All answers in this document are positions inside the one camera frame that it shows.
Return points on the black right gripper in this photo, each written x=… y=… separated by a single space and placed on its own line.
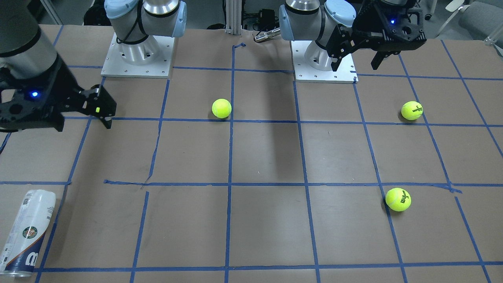
x=62 y=84

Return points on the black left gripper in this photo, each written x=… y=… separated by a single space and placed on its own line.
x=363 y=24

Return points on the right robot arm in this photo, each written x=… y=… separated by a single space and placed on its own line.
x=26 y=49

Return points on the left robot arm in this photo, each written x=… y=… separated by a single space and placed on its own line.
x=313 y=21

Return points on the far side yellow tennis ball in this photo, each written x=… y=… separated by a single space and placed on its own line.
x=411 y=110

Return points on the yellow tennis ball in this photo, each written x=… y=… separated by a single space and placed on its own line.
x=221 y=108
x=411 y=110
x=398 y=199

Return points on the centre yellow tennis ball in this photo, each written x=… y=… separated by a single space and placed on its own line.
x=221 y=108

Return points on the near side yellow tennis ball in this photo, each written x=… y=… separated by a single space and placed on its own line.
x=398 y=199

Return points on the silver metal cylinder tool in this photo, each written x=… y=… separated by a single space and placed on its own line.
x=262 y=36

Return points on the grey office chair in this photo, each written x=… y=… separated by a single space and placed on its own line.
x=482 y=18

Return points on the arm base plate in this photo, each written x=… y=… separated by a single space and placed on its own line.
x=312 y=64
x=150 y=59

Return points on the aluminium frame post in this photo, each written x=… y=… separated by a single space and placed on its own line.
x=233 y=17

